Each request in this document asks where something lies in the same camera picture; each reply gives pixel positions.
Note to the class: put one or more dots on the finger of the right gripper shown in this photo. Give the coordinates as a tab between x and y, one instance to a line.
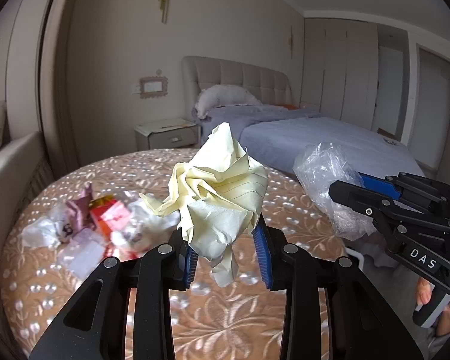
386	212
418	192

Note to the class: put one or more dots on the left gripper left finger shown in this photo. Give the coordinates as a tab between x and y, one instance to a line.
93	323

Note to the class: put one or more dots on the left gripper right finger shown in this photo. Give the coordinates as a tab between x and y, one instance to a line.
361	324

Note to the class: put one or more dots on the yellow lined paper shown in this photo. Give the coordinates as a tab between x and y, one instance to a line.
219	194

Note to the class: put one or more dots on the person's right hand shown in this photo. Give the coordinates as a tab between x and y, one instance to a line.
433	307

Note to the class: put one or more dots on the clear plastic packet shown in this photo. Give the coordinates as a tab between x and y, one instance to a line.
83	253

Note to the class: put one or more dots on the white interior door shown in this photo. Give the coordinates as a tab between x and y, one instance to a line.
432	115

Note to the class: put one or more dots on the crumpled white tissue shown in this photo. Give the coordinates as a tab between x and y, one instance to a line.
46	231

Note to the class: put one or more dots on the red snack wrapper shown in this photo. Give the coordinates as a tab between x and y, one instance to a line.
109	214

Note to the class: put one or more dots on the purple wrapper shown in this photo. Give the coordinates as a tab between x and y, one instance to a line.
78	210

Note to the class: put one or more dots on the beige built-in wardrobe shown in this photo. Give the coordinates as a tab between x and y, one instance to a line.
340	69

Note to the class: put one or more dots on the bed with lavender cover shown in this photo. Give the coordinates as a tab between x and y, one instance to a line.
274	136

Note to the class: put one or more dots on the beige tufted headboard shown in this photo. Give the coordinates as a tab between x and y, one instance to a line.
199	73

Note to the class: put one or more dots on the white ruffled pillow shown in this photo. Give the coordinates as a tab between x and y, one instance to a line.
223	95

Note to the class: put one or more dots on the beige bedside nightstand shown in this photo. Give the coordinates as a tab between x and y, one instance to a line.
167	134

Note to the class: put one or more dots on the gold wall sconce right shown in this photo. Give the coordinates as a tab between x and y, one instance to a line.
291	41

